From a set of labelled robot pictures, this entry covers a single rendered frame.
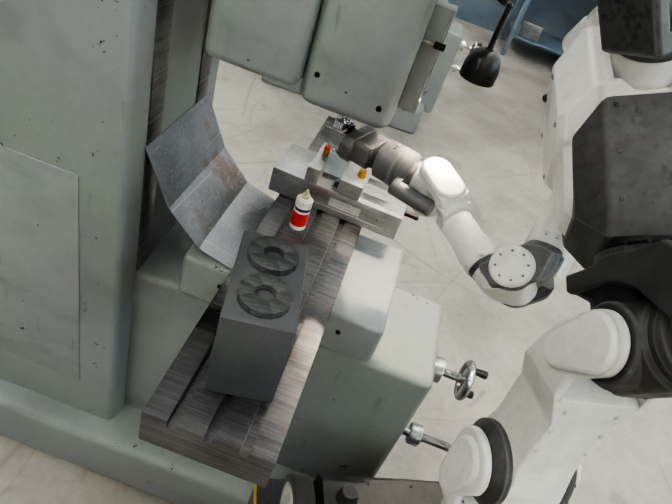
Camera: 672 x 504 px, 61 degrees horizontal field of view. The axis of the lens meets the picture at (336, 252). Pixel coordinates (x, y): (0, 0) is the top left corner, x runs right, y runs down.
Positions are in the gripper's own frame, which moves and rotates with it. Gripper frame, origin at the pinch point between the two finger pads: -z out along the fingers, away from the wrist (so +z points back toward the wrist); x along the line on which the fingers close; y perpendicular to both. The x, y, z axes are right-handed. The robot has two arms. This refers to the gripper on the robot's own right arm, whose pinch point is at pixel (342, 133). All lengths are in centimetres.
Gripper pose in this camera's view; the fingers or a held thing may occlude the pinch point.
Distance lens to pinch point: 125.8
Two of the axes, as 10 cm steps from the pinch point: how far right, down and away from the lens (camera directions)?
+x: -5.5, 4.0, -7.3
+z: 7.9, 5.3, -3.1
